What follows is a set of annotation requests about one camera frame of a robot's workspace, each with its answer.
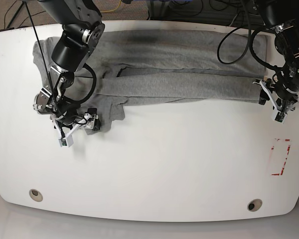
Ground right table cable grommet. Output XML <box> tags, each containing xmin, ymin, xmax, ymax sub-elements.
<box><xmin>247</xmin><ymin>199</ymin><xmax>263</xmax><ymax>212</ymax></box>

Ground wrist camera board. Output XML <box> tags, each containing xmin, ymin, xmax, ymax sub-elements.
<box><xmin>275</xmin><ymin>112</ymin><xmax>287</xmax><ymax>123</ymax></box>
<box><xmin>58</xmin><ymin>136</ymin><xmax>74</xmax><ymax>147</ymax></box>

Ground table cable grommet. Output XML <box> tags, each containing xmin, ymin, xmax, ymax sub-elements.
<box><xmin>29</xmin><ymin>189</ymin><xmax>43</xmax><ymax>202</ymax></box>
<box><xmin>247</xmin><ymin>199</ymin><xmax>263</xmax><ymax>212</ymax></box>

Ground grey t-shirt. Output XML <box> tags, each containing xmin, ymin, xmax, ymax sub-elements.
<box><xmin>31</xmin><ymin>29</ymin><xmax>269</xmax><ymax>136</ymax></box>

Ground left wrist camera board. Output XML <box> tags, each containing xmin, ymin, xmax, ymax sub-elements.
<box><xmin>275</xmin><ymin>112</ymin><xmax>287</xmax><ymax>123</ymax></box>

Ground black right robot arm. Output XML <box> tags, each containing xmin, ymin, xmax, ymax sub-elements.
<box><xmin>33</xmin><ymin>0</ymin><xmax>105</xmax><ymax>145</ymax></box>

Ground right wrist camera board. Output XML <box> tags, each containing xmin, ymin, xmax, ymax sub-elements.
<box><xmin>58</xmin><ymin>136</ymin><xmax>74</xmax><ymax>147</ymax></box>

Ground red tape marking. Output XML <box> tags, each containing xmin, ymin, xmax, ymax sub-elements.
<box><xmin>268</xmin><ymin>138</ymin><xmax>291</xmax><ymax>176</ymax></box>

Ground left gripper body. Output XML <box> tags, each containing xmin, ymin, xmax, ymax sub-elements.
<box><xmin>253</xmin><ymin>78</ymin><xmax>299</xmax><ymax>114</ymax></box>

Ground yellow cable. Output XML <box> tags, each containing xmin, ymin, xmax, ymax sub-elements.
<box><xmin>101</xmin><ymin>0</ymin><xmax>122</xmax><ymax>13</ymax></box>

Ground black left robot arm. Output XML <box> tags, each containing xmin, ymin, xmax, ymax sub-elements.
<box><xmin>243</xmin><ymin>0</ymin><xmax>299</xmax><ymax>116</ymax></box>

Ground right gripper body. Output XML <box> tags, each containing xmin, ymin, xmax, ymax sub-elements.
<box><xmin>51</xmin><ymin>109</ymin><xmax>100</xmax><ymax>138</ymax></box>

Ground left table cable grommet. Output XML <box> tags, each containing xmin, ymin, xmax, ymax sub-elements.
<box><xmin>29</xmin><ymin>189</ymin><xmax>43</xmax><ymax>202</ymax></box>

